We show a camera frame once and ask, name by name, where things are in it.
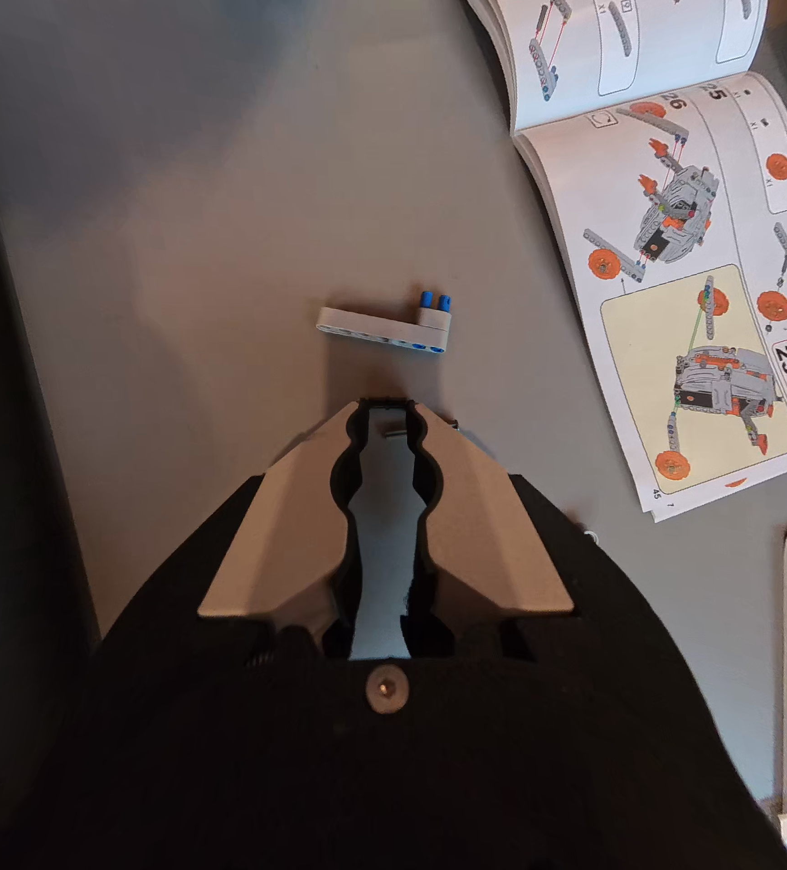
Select open white instruction booklet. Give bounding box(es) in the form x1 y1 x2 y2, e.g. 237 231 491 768
465 0 787 524

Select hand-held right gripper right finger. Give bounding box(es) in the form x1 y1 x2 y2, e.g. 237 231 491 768
402 400 576 659

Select grey desk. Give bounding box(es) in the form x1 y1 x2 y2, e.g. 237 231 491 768
0 0 787 813

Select grey building beam blue pins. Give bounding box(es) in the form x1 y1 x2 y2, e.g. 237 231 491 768
316 291 453 356

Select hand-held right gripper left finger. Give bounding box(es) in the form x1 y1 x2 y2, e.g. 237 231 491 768
198 400 369 659

